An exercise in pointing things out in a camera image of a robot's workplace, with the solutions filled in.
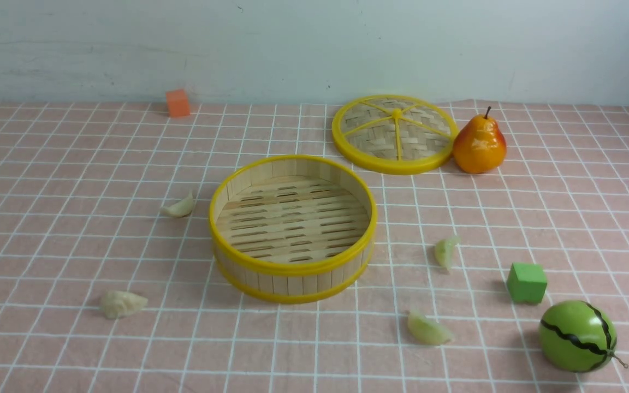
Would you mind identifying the white dumpling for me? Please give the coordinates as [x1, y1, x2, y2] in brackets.
[99, 290, 148, 319]
[160, 190, 195, 217]

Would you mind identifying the green dumpling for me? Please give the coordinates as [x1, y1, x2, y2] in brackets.
[407, 310, 455, 346]
[434, 235, 461, 273]

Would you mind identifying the bamboo steamer tray yellow rim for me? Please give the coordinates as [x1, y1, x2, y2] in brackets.
[208, 155, 378, 303]

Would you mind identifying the bamboo steamer lid yellow rim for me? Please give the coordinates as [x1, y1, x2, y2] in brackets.
[330, 94, 459, 176]

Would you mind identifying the orange foam cube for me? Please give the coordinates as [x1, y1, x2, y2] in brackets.
[165, 89, 191, 118]

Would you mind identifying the orange yellow toy pear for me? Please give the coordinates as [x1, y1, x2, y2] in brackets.
[452, 106, 507, 174]

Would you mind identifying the green foam cube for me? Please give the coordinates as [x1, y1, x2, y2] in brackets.
[506, 262, 548, 305]

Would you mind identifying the pink checkered tablecloth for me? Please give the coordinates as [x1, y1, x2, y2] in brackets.
[0, 103, 629, 392]

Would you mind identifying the green toy watermelon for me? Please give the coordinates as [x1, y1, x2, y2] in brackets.
[538, 300, 629, 373]

